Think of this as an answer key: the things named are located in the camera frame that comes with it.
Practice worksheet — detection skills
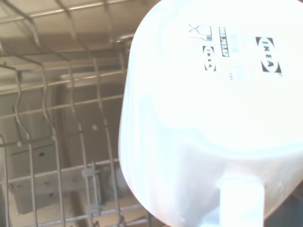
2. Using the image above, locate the open dishwasher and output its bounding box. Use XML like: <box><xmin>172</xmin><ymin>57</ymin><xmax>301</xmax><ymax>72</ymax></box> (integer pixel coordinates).
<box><xmin>0</xmin><ymin>0</ymin><xmax>166</xmax><ymax>227</ymax></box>

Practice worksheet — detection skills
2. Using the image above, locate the white IKEA mug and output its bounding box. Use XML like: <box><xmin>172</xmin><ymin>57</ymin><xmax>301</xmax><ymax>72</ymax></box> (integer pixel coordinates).
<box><xmin>117</xmin><ymin>0</ymin><xmax>303</xmax><ymax>227</ymax></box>

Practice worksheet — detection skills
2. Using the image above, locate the white wire dish rack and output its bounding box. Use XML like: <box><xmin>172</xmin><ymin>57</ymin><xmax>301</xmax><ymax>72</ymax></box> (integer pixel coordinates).
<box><xmin>0</xmin><ymin>0</ymin><xmax>166</xmax><ymax>227</ymax></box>

